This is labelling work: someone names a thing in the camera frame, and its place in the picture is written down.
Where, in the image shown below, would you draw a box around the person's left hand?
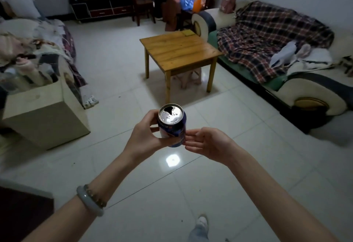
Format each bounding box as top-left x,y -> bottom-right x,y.
122,109 -> 188,163

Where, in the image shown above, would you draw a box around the person's right hand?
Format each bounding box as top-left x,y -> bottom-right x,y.
184,127 -> 238,165

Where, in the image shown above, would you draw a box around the blue Pepsi can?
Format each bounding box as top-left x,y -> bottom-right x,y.
157,103 -> 187,148

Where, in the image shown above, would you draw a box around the person's left forearm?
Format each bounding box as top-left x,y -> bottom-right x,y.
22,150 -> 144,242

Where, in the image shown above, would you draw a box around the person's right forearm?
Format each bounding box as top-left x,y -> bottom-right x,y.
225,146 -> 340,242

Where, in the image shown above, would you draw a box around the person's white shoe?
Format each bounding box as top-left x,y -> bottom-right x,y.
195,216 -> 209,230

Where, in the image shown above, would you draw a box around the person's grey trousers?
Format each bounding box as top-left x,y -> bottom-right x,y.
187,224 -> 210,242

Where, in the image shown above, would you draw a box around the white power strip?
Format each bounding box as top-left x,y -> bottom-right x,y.
82,95 -> 99,109

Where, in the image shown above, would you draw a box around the pink stool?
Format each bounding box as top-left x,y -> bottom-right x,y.
176,67 -> 202,89

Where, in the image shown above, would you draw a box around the pale jade bangle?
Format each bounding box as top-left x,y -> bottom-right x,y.
76,185 -> 105,217

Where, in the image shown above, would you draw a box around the cream sofa dark armrest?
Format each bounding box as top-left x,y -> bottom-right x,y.
0,16 -> 89,110

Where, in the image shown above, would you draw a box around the wooden table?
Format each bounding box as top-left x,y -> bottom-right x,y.
139,29 -> 224,105

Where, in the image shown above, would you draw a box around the beige cube cabinet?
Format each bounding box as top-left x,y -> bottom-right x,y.
0,78 -> 91,150

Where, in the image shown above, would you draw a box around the cream sofa with green cover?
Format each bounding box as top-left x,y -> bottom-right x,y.
192,0 -> 353,134

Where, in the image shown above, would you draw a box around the white garment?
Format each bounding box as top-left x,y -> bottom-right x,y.
270,40 -> 297,69

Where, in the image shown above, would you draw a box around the plaid blanket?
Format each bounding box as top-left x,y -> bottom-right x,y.
217,1 -> 335,84

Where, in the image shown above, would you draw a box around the table with pink cover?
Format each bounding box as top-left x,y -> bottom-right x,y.
165,0 -> 207,31

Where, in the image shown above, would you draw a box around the blue plastic bag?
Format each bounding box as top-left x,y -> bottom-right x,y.
179,0 -> 195,12

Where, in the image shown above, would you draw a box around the orange plastic bag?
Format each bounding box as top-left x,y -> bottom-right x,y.
192,0 -> 207,13

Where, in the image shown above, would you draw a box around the pink backpack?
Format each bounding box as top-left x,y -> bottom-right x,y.
220,0 -> 237,14

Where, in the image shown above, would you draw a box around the pile of clothes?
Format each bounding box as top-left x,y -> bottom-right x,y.
0,18 -> 83,85

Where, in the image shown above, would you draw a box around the brown beaded bracelet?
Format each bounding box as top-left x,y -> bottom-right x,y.
83,184 -> 107,210

